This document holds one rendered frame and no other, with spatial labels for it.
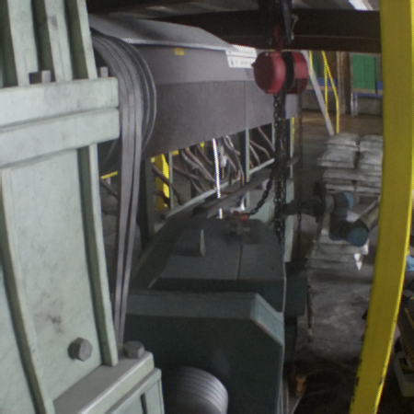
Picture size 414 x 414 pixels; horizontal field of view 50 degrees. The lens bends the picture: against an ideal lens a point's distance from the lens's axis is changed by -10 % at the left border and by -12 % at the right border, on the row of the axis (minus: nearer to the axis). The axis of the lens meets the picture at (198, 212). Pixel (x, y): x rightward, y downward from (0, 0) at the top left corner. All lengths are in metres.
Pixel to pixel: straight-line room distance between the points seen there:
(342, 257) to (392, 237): 2.08
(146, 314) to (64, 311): 0.35
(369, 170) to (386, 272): 3.81
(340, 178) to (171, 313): 4.31
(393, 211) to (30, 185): 1.03
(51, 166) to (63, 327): 0.25
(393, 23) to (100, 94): 0.89
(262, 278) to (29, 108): 0.72
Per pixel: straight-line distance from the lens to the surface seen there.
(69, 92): 0.67
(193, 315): 1.05
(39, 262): 0.69
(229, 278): 1.14
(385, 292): 1.49
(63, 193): 0.71
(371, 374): 1.65
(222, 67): 2.39
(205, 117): 2.19
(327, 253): 3.51
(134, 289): 1.18
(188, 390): 1.03
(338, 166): 5.21
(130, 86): 0.81
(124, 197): 0.82
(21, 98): 0.60
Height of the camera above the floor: 1.33
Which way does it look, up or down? 16 degrees down
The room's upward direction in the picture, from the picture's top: 2 degrees counter-clockwise
